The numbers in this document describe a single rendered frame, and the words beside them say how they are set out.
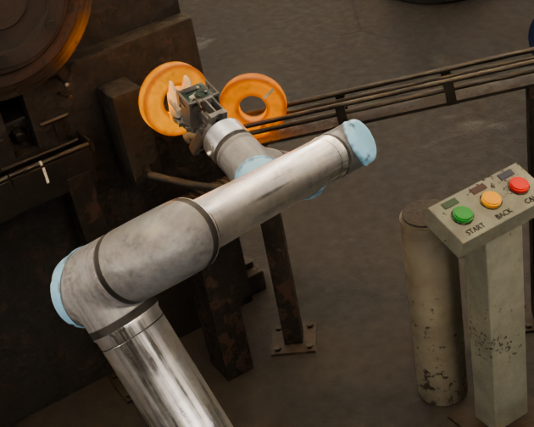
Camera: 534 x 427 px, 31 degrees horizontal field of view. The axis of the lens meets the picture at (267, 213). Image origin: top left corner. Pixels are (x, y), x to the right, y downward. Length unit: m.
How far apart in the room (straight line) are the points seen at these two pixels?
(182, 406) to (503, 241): 0.81
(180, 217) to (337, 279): 1.46
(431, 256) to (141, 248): 0.88
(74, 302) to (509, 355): 1.07
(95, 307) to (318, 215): 1.73
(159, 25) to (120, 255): 1.06
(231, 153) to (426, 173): 1.52
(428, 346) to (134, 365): 0.96
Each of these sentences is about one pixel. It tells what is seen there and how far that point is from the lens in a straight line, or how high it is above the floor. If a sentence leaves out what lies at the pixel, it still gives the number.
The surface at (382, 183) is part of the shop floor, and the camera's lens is 3.24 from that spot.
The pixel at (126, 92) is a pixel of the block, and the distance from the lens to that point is 2.24.
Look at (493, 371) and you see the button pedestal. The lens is 2.19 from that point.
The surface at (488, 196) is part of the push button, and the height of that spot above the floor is 0.61.
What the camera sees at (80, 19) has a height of 0.99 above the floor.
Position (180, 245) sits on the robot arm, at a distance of 1.39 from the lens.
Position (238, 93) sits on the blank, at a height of 0.75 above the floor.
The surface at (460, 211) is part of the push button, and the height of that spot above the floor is 0.61.
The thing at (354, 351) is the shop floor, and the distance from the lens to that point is 2.57.
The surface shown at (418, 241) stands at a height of 0.48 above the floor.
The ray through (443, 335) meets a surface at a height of 0.22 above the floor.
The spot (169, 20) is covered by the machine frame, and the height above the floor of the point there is 0.87.
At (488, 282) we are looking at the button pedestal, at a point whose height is 0.44.
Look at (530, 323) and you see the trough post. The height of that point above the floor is 0.02.
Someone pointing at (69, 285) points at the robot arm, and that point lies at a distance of 1.48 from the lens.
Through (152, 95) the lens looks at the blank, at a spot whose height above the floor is 0.86.
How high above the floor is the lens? 1.67
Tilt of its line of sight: 32 degrees down
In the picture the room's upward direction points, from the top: 11 degrees counter-clockwise
